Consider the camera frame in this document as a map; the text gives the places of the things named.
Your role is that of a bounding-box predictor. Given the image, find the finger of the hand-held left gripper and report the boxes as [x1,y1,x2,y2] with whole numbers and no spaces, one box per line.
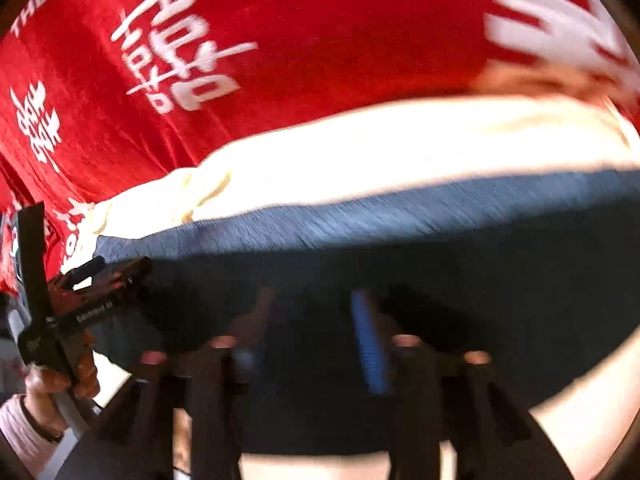
[60,256,107,289]
[107,257,154,302]

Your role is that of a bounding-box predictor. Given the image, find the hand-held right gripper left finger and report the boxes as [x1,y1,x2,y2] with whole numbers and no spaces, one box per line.
[55,287,275,480]

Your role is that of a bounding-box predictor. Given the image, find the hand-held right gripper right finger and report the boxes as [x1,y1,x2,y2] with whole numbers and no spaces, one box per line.
[349,289,576,480]

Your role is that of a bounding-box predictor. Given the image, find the dark pants with patterned waistband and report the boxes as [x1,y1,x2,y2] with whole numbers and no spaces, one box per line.
[91,170,640,457]

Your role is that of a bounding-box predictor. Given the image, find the person's left forearm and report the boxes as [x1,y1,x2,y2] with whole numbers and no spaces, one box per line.
[0,394,68,479]

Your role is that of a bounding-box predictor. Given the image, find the person's left hand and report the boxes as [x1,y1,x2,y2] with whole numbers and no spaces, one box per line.
[24,331,102,432]

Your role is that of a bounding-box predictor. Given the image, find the peach cushion mat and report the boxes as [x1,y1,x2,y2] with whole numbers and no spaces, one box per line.
[60,96,640,480]

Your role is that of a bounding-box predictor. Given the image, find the red printed blanket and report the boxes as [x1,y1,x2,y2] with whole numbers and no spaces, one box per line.
[0,0,640,297]

